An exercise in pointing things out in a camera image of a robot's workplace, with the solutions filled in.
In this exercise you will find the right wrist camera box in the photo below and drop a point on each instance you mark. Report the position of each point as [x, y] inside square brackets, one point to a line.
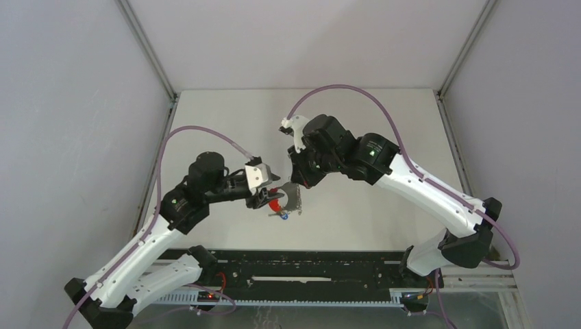
[294, 127]

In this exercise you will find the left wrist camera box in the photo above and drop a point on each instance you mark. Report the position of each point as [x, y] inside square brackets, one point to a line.
[259, 174]

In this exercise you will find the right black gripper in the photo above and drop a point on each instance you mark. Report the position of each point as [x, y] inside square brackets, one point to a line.
[299, 173]

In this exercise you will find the metal key holder red handle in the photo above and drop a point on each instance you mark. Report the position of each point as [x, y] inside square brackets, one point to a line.
[291, 201]

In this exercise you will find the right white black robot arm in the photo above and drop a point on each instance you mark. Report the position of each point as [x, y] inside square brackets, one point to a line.
[322, 146]

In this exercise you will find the grey slotted cable duct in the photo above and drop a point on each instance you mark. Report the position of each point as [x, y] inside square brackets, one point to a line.
[196, 297]

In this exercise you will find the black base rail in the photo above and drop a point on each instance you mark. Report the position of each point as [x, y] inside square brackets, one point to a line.
[306, 275]

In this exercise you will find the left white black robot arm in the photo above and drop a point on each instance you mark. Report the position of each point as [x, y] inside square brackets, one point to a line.
[113, 296]

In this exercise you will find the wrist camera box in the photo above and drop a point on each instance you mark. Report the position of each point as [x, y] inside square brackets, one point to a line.
[259, 174]
[294, 127]

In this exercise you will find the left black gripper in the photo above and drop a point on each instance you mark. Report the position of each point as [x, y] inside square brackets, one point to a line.
[257, 199]

